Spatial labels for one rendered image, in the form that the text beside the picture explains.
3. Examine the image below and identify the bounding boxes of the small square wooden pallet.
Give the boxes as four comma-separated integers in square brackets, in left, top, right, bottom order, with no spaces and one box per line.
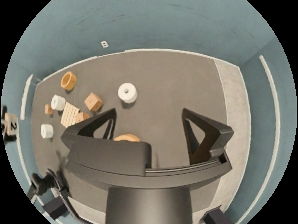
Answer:
[61,103,80,128]

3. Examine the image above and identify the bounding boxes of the orange-brown open cup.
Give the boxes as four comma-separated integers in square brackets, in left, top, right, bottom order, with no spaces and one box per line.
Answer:
[61,72,76,90]

